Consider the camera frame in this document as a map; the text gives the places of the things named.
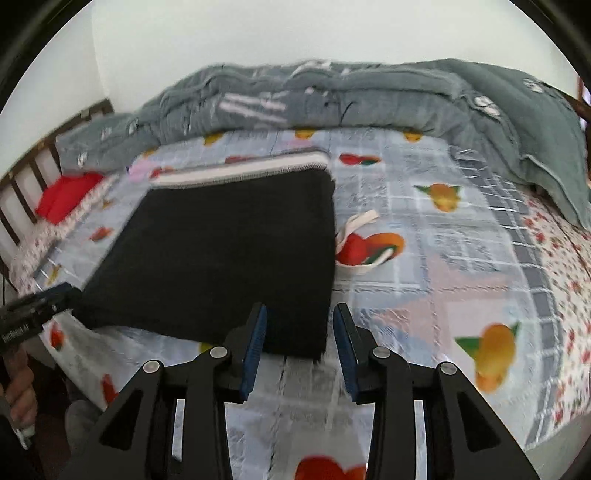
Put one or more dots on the grey quilted comforter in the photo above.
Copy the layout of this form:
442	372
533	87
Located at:
525	129

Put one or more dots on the black pants with white stripe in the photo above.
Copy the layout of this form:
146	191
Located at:
206	244

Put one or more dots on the fruit print grey blanket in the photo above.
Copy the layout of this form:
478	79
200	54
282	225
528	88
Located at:
265	447

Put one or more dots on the dark wooden footboard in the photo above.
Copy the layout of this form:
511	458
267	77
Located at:
580	103

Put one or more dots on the person's left hand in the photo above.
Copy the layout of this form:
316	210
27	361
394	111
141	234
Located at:
20	394

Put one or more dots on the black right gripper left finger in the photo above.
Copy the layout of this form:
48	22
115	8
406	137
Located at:
169	422

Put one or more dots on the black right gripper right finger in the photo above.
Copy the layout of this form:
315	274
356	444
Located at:
464	437

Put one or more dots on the red pillow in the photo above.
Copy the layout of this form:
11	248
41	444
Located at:
59	200

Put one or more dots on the dark wooden headboard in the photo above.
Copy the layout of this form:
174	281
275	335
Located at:
30	163

